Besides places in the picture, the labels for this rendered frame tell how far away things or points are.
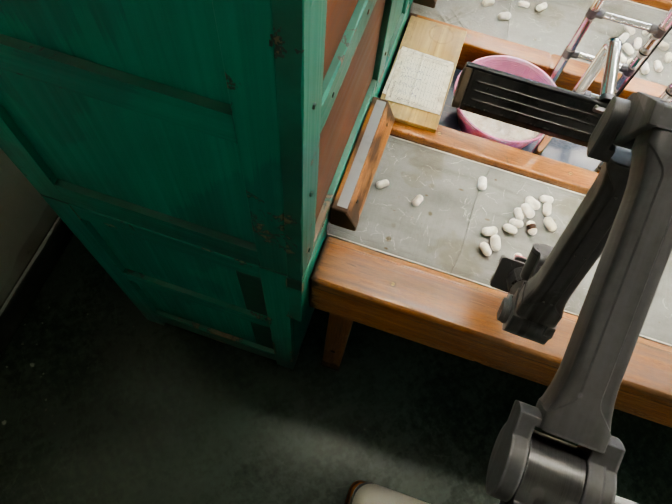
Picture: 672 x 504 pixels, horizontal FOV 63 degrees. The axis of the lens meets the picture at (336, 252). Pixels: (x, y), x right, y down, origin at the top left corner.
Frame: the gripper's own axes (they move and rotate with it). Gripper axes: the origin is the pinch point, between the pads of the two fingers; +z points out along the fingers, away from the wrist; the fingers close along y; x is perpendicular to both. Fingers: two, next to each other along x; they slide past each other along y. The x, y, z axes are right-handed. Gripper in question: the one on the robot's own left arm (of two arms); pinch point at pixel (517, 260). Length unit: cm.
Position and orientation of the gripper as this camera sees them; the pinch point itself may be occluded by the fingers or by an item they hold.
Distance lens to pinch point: 116.7
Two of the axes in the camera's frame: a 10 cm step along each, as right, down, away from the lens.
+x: -2.7, 8.6, 4.3
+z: 2.0, -3.8, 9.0
